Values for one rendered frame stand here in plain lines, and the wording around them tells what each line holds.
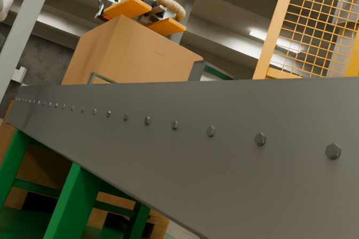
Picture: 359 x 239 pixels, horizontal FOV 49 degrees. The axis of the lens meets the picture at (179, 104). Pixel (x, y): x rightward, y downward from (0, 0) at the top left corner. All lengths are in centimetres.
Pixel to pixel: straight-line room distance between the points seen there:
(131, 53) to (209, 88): 103
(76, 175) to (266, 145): 53
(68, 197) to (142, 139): 28
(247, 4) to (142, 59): 595
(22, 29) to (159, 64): 52
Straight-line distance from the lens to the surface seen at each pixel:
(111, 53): 151
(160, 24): 184
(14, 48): 148
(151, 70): 156
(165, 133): 58
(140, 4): 171
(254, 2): 747
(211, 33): 944
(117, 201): 241
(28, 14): 150
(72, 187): 86
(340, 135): 36
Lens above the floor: 47
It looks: 9 degrees up
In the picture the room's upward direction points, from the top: 20 degrees clockwise
